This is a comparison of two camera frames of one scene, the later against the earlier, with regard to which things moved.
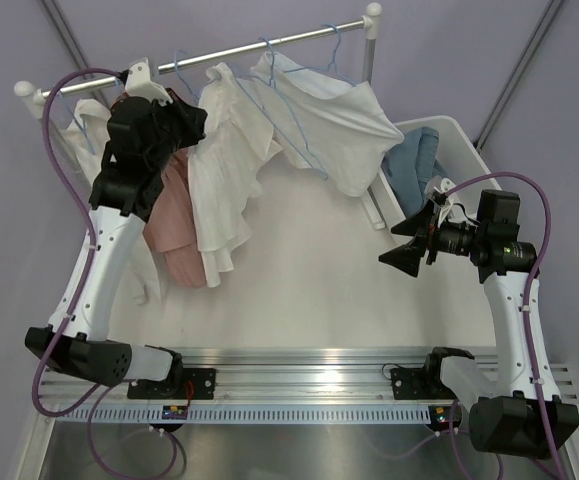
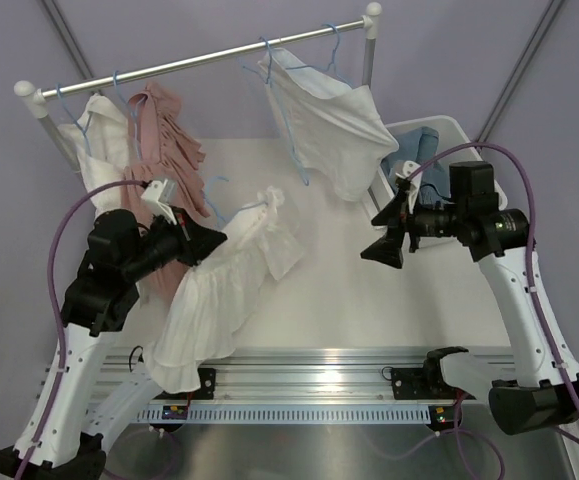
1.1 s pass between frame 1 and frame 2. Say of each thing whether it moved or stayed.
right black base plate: stayed
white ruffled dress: moved
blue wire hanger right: stayed
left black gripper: moved
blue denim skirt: stayed
